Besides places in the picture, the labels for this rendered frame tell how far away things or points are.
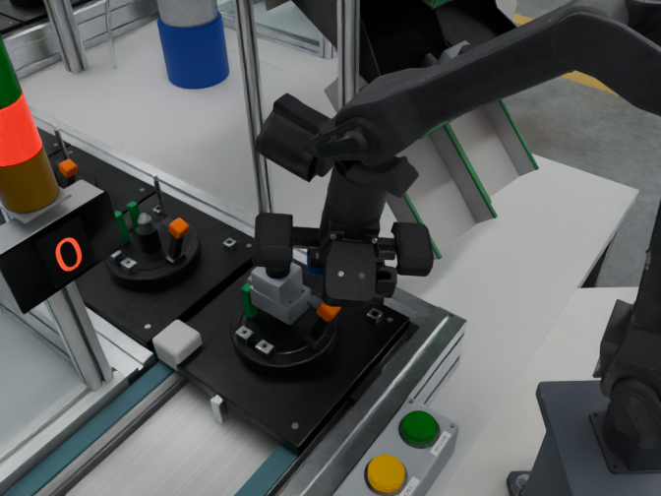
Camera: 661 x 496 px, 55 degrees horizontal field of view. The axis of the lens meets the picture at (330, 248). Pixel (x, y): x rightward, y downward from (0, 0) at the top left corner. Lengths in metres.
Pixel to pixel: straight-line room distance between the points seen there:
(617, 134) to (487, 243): 2.19
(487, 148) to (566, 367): 0.36
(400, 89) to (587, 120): 2.87
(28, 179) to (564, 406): 0.55
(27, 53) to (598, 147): 2.36
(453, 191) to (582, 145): 2.21
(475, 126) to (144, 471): 0.70
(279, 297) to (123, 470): 0.28
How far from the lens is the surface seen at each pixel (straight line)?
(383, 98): 0.50
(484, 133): 1.07
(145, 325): 0.89
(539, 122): 3.27
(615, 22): 0.43
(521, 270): 1.12
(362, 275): 0.60
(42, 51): 1.89
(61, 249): 0.65
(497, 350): 0.99
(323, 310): 0.73
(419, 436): 0.75
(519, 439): 0.91
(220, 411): 0.80
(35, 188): 0.61
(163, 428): 0.85
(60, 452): 0.83
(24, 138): 0.59
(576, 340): 1.04
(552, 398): 0.70
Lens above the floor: 1.61
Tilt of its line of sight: 42 degrees down
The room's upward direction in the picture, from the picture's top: 2 degrees counter-clockwise
